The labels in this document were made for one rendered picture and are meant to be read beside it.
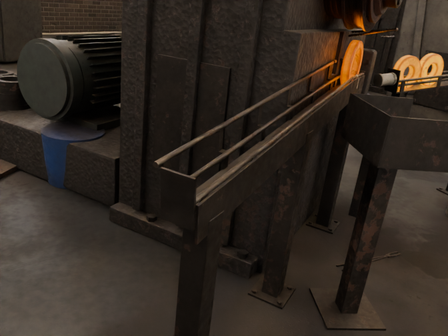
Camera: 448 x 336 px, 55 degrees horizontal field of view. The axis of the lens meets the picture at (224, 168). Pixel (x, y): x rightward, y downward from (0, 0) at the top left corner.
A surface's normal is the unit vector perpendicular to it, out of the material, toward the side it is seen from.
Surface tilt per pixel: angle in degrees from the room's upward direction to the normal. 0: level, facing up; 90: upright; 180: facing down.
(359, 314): 0
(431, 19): 90
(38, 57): 90
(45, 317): 0
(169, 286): 0
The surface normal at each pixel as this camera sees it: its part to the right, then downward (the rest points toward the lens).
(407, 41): -0.68, 0.21
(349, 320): 0.11, -0.92
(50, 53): -0.48, 0.28
